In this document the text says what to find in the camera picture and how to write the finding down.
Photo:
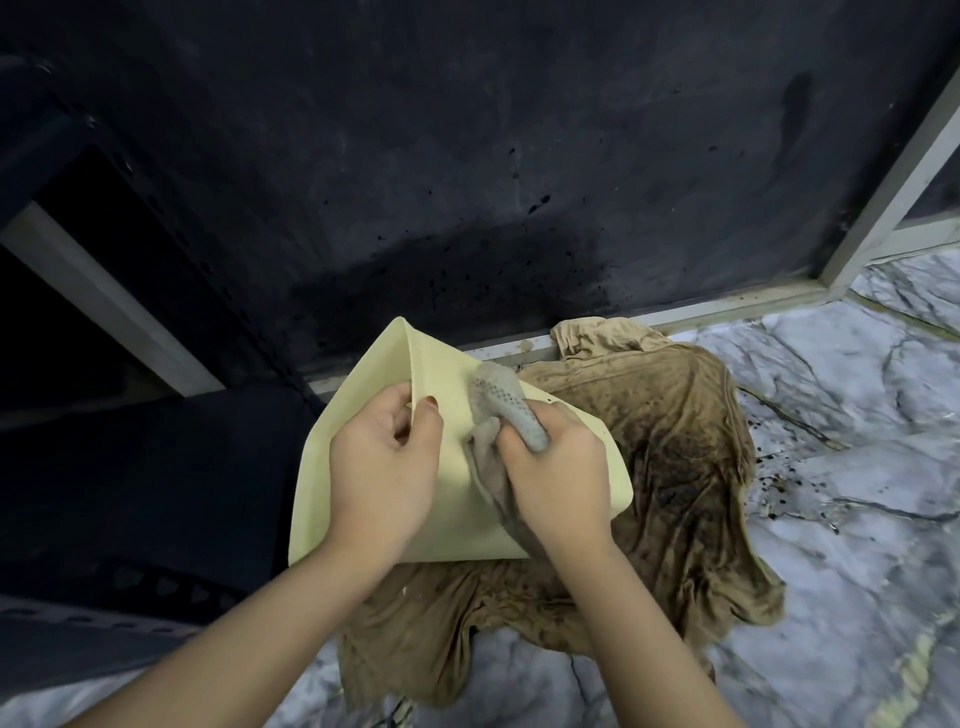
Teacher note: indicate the person's right forearm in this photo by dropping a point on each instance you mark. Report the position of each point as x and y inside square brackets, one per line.
[637, 637]

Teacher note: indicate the grey metal frame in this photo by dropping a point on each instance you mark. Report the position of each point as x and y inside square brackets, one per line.
[892, 195]

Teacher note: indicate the person's right hand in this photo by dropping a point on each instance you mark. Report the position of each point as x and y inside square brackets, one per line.
[559, 487]

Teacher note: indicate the person's right thumb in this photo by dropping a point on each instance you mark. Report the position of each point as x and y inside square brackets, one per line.
[511, 454]

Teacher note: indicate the white metal beam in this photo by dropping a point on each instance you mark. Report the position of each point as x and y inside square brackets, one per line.
[97, 292]

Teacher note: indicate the person's left thumb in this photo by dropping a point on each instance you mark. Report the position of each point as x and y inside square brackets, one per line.
[429, 427]

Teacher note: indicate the person's left forearm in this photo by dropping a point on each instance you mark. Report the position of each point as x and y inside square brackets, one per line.
[247, 645]

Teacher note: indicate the stained brown cloth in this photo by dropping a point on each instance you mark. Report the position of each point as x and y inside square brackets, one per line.
[675, 465]

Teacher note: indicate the person's left hand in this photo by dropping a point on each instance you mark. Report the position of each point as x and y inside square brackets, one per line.
[379, 480]

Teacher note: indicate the grey cleaning rag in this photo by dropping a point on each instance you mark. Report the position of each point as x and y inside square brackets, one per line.
[499, 390]

